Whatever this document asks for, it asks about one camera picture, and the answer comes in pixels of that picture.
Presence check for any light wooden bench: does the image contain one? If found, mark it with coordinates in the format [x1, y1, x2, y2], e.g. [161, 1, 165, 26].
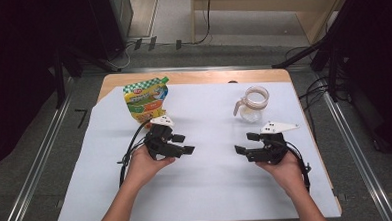
[189, 0, 353, 51]

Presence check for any bundle of black floor cables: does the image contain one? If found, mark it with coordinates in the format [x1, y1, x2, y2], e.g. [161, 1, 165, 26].
[282, 43, 353, 145]

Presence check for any black hanging cable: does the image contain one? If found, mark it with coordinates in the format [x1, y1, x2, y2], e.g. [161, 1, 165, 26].
[189, 0, 215, 46]

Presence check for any white floor cable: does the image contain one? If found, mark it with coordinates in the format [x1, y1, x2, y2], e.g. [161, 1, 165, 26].
[109, 39, 140, 70]

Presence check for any black stand with legs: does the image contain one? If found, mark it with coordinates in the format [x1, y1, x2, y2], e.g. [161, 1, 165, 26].
[49, 42, 122, 110]

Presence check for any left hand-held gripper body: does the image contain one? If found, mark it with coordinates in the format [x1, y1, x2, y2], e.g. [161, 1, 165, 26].
[143, 114, 184, 162]

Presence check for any dark curtain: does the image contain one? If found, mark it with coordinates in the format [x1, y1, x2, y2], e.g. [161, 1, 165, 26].
[325, 0, 392, 161]
[0, 0, 99, 172]

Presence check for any metal floor rail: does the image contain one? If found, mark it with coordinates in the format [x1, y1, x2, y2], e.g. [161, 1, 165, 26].
[0, 92, 81, 221]
[315, 67, 392, 221]

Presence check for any black cabinet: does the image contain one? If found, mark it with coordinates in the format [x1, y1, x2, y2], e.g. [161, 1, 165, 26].
[87, 0, 137, 61]

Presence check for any right hand-held gripper black cable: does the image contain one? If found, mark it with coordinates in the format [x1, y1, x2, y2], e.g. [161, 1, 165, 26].
[284, 139, 314, 195]

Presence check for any person's left hand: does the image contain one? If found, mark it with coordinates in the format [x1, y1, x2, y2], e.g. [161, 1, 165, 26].
[122, 143, 177, 192]

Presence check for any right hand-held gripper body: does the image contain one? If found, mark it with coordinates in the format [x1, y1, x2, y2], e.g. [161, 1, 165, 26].
[244, 119, 301, 166]

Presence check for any hand-held gripper black cable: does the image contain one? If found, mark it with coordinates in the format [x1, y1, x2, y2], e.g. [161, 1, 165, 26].
[284, 139, 314, 195]
[115, 118, 155, 189]

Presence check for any black stand with slanted bar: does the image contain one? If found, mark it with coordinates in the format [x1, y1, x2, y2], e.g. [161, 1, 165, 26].
[268, 0, 363, 105]

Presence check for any clear jar with hinged lid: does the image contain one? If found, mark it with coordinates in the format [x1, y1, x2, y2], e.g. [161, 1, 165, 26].
[231, 84, 272, 124]

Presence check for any left hand-held gripper black cable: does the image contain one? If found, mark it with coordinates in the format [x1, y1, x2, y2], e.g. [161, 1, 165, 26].
[115, 118, 155, 189]

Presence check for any person's right hand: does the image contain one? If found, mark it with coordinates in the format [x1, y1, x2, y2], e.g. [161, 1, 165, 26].
[255, 150, 309, 199]

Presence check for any yellow green refill pouch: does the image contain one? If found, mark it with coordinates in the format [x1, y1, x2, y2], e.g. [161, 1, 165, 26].
[122, 76, 172, 130]

